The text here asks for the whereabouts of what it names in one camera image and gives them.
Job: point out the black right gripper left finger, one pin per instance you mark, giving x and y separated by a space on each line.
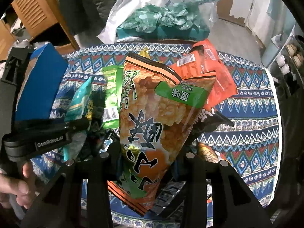
59 203

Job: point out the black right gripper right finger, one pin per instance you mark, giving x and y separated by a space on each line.
234 204

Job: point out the teal snack packet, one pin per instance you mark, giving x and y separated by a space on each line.
78 107

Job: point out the green snack packet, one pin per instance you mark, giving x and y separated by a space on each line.
114 76

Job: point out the orange green rice cracker bag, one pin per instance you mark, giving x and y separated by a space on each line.
157 112

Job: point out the red-orange snack packet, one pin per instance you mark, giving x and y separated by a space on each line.
203 61

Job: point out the black snack bag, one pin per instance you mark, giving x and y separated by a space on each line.
208 121

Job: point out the left hand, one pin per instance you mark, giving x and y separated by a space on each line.
24 189

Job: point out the patterned blue tablecloth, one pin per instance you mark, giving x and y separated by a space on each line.
252 145

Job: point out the orange striped chips bag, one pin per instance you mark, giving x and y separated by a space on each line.
208 154

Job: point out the blue cardboard box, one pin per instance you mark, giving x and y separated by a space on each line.
39 89

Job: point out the wooden louvered cabinet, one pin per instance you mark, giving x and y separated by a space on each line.
35 22

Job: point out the shoe rack with shoes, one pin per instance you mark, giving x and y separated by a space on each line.
283 57

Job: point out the dark hanging jacket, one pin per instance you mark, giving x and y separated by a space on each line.
83 15

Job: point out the teal box with crumpled wrap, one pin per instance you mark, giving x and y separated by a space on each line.
177 21

